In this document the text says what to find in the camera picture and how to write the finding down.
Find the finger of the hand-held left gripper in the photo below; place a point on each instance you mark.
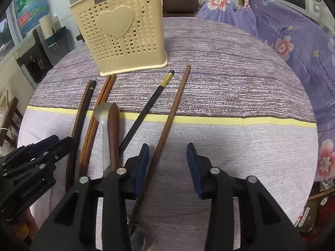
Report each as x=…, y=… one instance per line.
x=48, y=141
x=64, y=146

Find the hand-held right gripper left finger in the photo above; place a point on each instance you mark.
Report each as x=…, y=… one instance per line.
x=142, y=167

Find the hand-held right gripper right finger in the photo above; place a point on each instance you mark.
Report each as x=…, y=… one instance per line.
x=193, y=170

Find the dark brown wooden chopstick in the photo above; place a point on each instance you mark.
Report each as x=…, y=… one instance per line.
x=81, y=109

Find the reddish brown chopstick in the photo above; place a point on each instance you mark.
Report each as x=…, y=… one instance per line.
x=98, y=109
x=103, y=107

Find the black chopstick with gold band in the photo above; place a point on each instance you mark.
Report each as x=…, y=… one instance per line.
x=149, y=104

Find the long brown wooden chopstick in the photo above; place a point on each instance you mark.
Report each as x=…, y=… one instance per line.
x=172, y=109

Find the cream heart-pattern utensil holder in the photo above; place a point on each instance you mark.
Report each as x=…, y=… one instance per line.
x=117, y=44

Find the metal spoon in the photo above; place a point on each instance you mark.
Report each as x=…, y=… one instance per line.
x=141, y=240
x=104, y=136

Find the wooden rack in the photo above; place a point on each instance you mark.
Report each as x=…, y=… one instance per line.
x=11, y=115

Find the water dispenser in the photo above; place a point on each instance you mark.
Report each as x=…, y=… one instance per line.
x=28, y=57

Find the striped purple tablecloth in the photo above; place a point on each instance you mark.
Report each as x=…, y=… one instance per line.
x=222, y=83

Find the dark teal cup holder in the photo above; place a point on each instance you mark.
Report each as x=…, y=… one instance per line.
x=59, y=38

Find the glass window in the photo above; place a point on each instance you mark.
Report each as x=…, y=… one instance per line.
x=5, y=39

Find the white paper cup stack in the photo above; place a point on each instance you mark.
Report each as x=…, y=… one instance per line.
x=46, y=26

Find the cardboard box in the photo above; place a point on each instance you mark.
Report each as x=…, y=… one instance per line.
x=314, y=214

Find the blue water bottle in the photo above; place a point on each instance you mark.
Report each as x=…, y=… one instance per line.
x=31, y=5

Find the purple floral cloth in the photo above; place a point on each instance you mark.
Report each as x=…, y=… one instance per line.
x=288, y=57

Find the small wooden box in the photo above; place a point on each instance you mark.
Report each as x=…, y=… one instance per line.
x=243, y=0

